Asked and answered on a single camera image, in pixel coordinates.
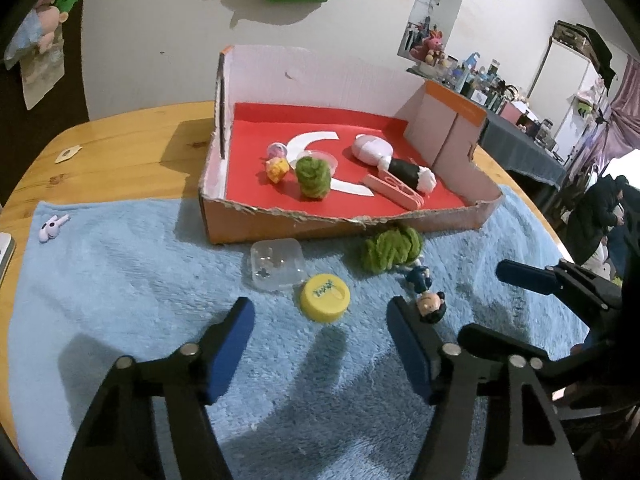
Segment pink earbud case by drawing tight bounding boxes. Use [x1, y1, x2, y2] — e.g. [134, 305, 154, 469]
[351, 134, 395, 163]

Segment white flat device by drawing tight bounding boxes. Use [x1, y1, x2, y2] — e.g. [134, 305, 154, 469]
[0, 232, 16, 286]

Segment yellow bottle cap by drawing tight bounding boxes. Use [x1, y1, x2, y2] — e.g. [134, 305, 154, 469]
[300, 273, 351, 322]

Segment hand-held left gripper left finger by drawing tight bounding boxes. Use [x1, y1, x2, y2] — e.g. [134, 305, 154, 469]
[61, 296, 256, 480]

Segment table with dark cloth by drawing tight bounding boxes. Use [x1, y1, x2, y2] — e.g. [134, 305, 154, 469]
[477, 110, 568, 188]

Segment blue towel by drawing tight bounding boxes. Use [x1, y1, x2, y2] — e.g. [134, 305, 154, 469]
[7, 185, 591, 480]

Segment orange cardboard box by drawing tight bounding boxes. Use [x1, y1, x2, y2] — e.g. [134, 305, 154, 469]
[199, 44, 502, 246]

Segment white cabinet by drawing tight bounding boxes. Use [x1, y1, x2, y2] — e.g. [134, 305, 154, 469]
[530, 22, 601, 116]

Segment paper picture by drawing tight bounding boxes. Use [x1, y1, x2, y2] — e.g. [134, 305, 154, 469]
[20, 45, 66, 111]

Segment green yarn ball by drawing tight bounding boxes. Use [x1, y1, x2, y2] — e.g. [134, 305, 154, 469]
[294, 156, 333, 202]
[362, 225, 425, 276]

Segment row of bottles and boxes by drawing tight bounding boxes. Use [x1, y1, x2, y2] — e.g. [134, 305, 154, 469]
[440, 52, 556, 146]

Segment small dark-clothed figurine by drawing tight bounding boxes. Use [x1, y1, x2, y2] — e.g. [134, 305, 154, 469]
[397, 257, 447, 324]

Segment pink box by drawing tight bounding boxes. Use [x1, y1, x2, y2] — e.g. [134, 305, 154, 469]
[499, 101, 528, 123]

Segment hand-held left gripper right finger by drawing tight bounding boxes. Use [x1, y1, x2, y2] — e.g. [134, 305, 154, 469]
[387, 296, 583, 480]

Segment purple curtain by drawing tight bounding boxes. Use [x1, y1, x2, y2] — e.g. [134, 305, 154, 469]
[597, 55, 640, 176]

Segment small white toy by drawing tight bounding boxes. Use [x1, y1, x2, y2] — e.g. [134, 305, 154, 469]
[39, 213, 71, 244]

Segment black bottle with white cap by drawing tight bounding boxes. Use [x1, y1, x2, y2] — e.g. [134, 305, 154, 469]
[377, 156, 437, 193]

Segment pink clip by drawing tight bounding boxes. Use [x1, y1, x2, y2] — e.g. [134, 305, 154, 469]
[362, 170, 425, 209]

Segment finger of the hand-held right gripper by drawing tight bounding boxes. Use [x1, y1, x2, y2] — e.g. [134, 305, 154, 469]
[457, 324, 621, 381]
[496, 259, 623, 311]

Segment clear plastic cup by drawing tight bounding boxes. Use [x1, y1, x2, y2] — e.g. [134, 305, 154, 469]
[300, 149, 340, 171]

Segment dark bags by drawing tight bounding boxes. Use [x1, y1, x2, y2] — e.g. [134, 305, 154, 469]
[552, 21, 613, 78]

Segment pink and blue plush toy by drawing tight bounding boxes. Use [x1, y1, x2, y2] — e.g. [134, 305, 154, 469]
[5, 0, 68, 68]

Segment small yellow toy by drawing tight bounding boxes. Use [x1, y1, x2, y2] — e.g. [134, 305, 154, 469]
[266, 156, 291, 184]

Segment small clear plastic case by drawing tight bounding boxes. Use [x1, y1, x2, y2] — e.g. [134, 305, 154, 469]
[250, 238, 307, 292]

